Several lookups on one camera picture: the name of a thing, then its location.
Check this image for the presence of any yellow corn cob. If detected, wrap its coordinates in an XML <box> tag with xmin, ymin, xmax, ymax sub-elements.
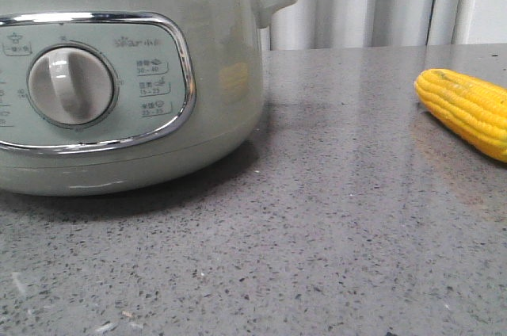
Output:
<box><xmin>414</xmin><ymin>69</ymin><xmax>506</xmax><ymax>162</ymax></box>

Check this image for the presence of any pale green electric cooking pot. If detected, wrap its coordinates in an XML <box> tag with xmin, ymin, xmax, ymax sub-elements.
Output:
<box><xmin>1</xmin><ymin>0</ymin><xmax>296</xmax><ymax>196</ymax></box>

